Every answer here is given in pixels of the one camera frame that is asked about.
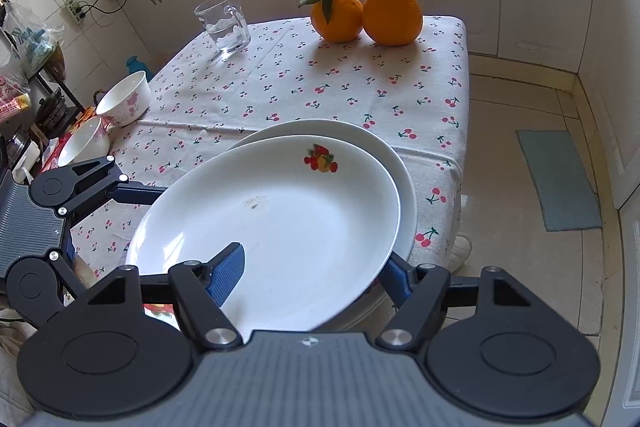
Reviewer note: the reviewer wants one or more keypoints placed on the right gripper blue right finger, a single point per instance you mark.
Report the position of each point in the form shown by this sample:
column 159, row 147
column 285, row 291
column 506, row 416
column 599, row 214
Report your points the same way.
column 397, row 279

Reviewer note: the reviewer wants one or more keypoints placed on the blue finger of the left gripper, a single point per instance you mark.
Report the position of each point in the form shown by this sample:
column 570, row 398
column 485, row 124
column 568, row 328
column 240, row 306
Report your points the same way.
column 135, row 193

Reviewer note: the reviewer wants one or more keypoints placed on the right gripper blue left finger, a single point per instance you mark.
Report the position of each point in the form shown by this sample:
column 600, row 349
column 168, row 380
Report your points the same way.
column 224, row 272

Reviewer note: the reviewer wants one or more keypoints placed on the large white fruit plate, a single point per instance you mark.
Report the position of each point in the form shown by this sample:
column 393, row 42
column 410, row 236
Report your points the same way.
column 369, row 301

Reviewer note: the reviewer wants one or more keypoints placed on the white floral bowl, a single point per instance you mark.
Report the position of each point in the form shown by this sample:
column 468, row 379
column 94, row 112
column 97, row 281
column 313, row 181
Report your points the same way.
column 127, row 101
column 89, row 141

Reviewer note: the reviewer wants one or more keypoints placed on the small white fruit plate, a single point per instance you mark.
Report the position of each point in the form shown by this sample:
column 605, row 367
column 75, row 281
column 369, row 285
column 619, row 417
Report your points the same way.
column 317, row 218

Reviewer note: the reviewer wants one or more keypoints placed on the red milk tea carton box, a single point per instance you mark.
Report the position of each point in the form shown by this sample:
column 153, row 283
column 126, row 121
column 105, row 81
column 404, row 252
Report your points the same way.
column 50, row 156

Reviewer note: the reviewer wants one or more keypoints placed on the blue thermos jug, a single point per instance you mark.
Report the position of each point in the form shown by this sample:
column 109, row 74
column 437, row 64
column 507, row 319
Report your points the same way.
column 134, row 65

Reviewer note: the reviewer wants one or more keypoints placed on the black metal storage rack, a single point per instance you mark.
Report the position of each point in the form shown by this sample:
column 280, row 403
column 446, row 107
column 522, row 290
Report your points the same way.
column 53, row 108

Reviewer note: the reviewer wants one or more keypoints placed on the cherry print tablecloth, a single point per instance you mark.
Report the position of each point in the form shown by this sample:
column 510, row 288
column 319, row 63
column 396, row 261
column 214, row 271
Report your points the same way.
column 415, row 98

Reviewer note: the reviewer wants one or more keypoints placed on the green floor mat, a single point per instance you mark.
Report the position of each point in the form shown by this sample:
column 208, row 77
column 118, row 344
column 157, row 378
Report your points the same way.
column 566, row 197

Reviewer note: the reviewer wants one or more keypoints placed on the glass mug with water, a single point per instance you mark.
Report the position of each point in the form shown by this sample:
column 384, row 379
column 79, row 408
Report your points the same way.
column 225, row 23

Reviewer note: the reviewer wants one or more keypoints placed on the bumpy orange without leaf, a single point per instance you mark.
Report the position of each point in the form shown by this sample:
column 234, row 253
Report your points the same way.
column 392, row 22

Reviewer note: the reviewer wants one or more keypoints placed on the orange with green leaf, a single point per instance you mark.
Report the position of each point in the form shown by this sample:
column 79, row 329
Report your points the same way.
column 336, row 21

